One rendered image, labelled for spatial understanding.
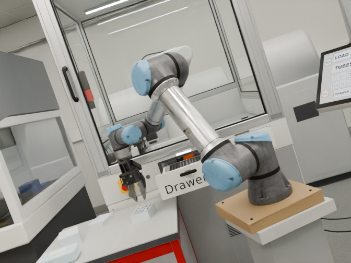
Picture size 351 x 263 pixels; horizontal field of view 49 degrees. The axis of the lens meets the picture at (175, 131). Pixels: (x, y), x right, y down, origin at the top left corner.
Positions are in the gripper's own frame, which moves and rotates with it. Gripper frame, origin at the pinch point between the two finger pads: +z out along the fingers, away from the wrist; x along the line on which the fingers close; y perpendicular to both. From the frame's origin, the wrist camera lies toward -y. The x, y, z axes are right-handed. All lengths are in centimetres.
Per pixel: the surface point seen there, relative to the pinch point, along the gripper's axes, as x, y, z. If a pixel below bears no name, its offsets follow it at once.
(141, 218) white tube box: 1.4, 11.6, 6.4
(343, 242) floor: 88, -82, 84
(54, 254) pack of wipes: -26.6, 37.6, 3.1
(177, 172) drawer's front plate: 22.2, 7.2, -7.6
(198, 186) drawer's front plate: 28.8, 5.9, 0.7
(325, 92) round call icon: 94, -23, -18
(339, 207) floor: 99, -137, 84
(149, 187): -2.1, -22.5, 1.7
